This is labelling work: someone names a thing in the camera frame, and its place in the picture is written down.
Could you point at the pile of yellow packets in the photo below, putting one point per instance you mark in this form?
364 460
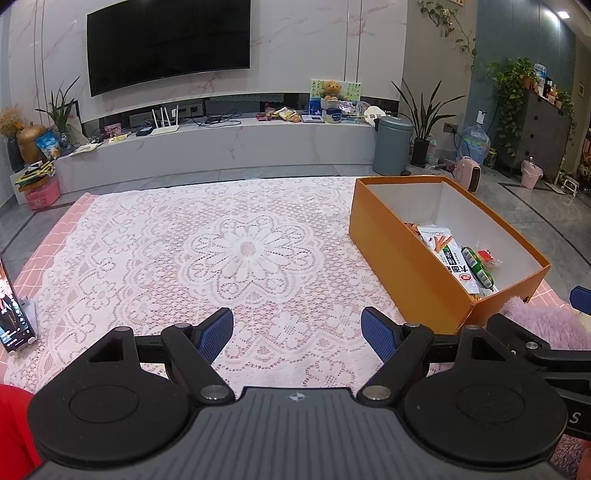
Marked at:
282 114

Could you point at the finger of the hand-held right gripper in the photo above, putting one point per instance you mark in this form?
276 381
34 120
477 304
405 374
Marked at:
581 299
531 346

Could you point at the grey phone stand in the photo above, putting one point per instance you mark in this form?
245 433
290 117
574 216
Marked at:
30 318

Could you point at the slender potted plant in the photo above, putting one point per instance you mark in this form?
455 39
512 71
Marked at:
60 115

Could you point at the trailing green plant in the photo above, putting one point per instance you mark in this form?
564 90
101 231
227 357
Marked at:
510 74

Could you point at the grey trash can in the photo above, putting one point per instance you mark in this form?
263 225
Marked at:
392 147

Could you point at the white TV cabinet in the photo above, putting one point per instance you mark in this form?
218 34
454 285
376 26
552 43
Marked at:
231 147

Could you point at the white step stool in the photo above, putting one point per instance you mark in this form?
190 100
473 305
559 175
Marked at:
570 184

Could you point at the red clothing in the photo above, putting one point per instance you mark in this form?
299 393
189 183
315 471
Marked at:
14 429

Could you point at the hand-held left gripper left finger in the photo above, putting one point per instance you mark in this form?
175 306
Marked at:
217 330

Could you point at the pink waste bin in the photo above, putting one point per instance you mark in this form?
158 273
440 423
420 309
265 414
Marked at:
532 175

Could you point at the long-leaf potted plant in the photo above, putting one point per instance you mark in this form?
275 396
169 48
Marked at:
420 154

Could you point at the purple fluffy cushion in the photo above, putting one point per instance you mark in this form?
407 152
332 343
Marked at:
545 323

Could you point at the white router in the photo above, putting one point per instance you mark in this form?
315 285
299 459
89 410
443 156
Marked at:
166 129

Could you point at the black television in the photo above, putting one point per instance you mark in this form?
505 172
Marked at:
171 41

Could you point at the pink storage box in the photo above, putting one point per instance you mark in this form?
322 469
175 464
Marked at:
42 194

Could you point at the blue water jug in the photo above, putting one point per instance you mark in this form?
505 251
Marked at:
475 145

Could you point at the smartphone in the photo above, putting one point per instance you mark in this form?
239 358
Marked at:
11 323

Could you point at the blue snack bag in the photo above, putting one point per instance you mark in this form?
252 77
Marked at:
48 146

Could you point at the hanging vine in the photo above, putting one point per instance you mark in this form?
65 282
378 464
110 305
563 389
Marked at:
445 18

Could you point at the dried grass bunch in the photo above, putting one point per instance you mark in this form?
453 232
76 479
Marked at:
10 121

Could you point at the white lace tablecloth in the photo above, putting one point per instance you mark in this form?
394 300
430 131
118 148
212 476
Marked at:
138 258

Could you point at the clear greenish snack packet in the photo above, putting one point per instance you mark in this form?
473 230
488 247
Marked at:
457 270

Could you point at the white round gadget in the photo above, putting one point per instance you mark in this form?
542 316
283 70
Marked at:
374 114

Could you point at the grey dresser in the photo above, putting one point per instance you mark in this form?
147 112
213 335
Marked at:
540 134

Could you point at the orange cardboard box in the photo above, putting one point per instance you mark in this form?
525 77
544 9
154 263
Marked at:
392 249

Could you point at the blue carton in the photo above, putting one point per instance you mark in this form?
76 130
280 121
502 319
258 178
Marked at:
316 110

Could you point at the stack of booklets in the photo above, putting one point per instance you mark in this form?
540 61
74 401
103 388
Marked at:
34 175

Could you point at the green sausage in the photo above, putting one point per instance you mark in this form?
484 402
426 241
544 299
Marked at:
478 270

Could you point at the gold vase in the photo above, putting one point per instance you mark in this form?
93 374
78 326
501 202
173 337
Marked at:
30 143

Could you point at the brown teddy bear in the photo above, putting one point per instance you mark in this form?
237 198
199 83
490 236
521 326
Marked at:
330 90

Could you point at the pink space heater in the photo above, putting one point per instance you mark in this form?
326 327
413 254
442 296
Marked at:
468 174

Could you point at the pink photo frame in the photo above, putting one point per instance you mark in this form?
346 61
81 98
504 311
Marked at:
113 130

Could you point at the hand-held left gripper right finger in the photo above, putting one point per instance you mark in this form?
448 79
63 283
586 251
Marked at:
378 330

